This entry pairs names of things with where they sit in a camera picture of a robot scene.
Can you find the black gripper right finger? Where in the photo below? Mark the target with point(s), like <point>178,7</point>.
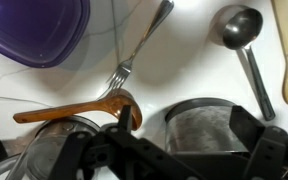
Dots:
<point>260,150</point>

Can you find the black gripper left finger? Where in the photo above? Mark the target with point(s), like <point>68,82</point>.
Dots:
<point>124,153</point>

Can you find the dark brown wooden spoon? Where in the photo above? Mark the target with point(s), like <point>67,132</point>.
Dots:
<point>84,108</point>

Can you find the grey metal utensil holder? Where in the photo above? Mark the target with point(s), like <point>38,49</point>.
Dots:
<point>200,130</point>

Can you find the glass electric kettle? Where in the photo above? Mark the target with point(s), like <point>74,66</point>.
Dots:
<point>47,150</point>

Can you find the metal fork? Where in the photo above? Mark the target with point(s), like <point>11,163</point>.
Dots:
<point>140,41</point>

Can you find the metal measuring cup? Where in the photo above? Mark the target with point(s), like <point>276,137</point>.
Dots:
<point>242,28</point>

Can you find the purple plastic container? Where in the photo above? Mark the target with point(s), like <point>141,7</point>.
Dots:
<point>34,30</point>

